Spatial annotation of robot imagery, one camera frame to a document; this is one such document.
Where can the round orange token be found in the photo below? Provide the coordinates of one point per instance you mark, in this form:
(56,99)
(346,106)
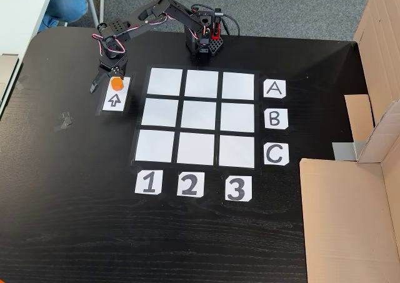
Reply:
(116,83)

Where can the white paper grid square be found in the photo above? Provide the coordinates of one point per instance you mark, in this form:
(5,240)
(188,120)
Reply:
(164,82)
(238,86)
(236,151)
(201,83)
(160,112)
(154,146)
(195,148)
(237,117)
(198,114)

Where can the white arrow paper sheet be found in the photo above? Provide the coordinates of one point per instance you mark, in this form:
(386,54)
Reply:
(122,95)

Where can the crumpled clear tape pieces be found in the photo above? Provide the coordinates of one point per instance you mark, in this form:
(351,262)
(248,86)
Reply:
(64,122)

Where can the person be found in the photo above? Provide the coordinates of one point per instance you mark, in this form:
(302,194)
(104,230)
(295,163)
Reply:
(65,5)

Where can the small clear tape piece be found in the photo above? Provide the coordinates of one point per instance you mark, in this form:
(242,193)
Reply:
(22,83)

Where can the white table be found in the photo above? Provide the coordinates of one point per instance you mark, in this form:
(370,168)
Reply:
(22,14)

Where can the paper sheet number 1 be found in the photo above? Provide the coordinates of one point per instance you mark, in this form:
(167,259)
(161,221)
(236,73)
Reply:
(148,182)

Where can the paper sheet number 2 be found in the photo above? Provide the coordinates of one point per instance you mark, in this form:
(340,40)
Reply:
(190,184)

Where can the paper sheet letter A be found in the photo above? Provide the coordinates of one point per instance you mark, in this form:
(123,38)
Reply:
(274,89)

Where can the paper sheet letter B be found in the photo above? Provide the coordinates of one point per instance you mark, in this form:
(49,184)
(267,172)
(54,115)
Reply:
(276,119)

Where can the paper sheet number 3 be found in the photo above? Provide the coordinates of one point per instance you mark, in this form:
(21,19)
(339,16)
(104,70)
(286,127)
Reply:
(238,188)

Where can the paper sheet letter C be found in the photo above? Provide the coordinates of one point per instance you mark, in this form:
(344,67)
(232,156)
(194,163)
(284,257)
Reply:
(276,154)

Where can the grey tape strip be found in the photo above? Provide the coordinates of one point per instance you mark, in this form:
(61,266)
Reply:
(343,151)

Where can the brown cardboard screen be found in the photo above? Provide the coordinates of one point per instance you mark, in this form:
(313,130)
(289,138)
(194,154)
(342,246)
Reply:
(343,217)

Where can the grey metal frame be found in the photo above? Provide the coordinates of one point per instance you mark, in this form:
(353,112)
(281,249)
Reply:
(100,11)

